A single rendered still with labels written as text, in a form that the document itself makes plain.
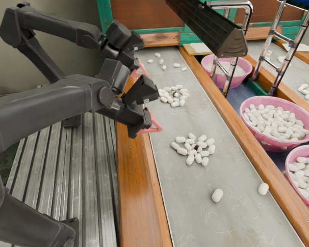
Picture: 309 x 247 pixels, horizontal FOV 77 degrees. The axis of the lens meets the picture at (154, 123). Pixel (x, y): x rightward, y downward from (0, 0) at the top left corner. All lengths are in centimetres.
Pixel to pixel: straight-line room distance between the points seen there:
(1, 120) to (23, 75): 207
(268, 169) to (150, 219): 37
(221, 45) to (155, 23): 80
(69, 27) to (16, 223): 57
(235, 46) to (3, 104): 48
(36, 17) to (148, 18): 67
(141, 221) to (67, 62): 188
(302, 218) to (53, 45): 208
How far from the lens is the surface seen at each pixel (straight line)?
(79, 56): 216
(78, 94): 36
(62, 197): 72
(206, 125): 77
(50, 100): 33
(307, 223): 64
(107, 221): 64
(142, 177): 58
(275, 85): 105
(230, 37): 53
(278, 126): 91
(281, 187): 66
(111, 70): 47
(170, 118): 78
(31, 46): 84
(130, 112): 46
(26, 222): 40
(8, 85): 244
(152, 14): 128
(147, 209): 53
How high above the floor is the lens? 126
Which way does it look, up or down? 43 degrees down
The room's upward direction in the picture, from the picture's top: straight up
